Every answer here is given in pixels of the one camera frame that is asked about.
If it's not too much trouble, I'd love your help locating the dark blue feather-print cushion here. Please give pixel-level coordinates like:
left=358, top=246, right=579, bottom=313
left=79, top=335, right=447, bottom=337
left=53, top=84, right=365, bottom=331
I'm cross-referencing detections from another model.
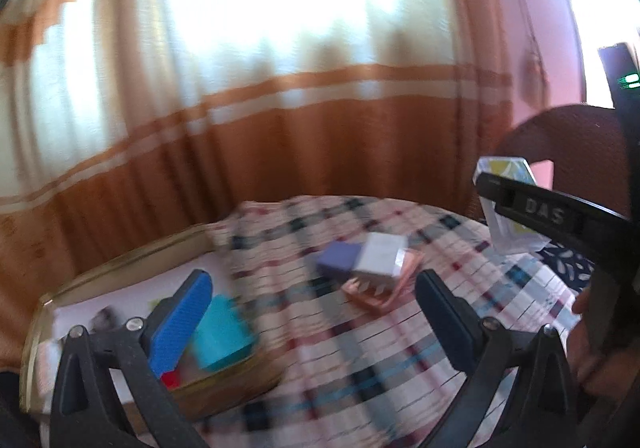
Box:
left=537, top=243, right=598, bottom=293

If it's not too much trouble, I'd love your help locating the purple box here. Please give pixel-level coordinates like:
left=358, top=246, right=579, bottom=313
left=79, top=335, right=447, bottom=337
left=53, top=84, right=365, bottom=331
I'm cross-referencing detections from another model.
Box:
left=316, top=243, right=366, bottom=285

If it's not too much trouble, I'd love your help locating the brown chair back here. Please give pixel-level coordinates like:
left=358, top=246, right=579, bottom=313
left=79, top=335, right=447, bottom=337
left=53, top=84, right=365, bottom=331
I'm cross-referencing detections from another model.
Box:
left=495, top=102, right=626, bottom=223

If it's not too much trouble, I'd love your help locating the plaid tablecloth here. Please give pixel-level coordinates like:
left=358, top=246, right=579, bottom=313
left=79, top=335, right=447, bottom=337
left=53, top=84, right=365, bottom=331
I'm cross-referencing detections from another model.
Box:
left=135, top=195, right=596, bottom=448

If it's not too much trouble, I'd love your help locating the white paper sheet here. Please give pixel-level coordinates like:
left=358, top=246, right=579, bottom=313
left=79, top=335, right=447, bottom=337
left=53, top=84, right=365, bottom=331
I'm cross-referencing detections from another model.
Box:
left=52, top=253, right=241, bottom=344

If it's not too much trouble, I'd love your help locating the person's right hand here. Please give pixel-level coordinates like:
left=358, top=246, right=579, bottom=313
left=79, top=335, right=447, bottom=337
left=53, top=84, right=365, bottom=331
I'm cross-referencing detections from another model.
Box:
left=570, top=288, right=640, bottom=399

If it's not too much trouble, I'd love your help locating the white box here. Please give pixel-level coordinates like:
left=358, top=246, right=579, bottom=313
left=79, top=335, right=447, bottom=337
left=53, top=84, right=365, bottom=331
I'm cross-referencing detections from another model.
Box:
left=352, top=234, right=408, bottom=279

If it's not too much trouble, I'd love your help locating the cream and brown curtain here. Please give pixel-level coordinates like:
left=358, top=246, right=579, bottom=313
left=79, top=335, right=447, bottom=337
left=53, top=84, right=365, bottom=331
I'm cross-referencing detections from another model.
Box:
left=0, top=0, right=516, bottom=279

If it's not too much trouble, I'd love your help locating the teal box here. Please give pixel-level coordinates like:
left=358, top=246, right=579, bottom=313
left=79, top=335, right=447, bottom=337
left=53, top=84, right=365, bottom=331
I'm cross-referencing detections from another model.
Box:
left=192, top=295, right=258, bottom=371

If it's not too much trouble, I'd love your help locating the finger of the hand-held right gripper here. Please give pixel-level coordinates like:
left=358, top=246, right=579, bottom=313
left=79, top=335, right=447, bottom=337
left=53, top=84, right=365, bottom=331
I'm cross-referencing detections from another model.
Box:
left=475, top=173, right=632, bottom=251

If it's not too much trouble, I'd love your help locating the gold tray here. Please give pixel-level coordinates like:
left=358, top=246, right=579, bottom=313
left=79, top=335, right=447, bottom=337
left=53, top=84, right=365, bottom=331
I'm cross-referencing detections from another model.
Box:
left=20, top=223, right=283, bottom=424

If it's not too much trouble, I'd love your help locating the copper box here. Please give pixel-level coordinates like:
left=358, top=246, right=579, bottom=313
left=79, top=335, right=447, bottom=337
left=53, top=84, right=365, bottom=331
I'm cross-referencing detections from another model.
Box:
left=342, top=250, right=423, bottom=313

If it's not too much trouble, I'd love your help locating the hanging wall ornament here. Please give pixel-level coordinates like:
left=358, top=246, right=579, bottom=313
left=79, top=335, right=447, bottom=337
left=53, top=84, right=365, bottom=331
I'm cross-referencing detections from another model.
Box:
left=495, top=0, right=551, bottom=103

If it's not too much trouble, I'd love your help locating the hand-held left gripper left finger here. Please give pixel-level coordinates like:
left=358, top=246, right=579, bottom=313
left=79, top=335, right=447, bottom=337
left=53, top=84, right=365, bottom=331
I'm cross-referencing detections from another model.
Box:
left=50, top=269, right=213, bottom=448

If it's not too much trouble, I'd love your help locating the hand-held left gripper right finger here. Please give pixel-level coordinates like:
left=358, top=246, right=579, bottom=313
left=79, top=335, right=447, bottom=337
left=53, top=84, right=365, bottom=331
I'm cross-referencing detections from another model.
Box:
left=415, top=270, right=581, bottom=448

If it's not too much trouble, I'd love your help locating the white yellow packet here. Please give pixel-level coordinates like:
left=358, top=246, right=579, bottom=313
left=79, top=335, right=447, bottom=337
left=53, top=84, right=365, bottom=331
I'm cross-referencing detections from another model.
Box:
left=474, top=157, right=551, bottom=256

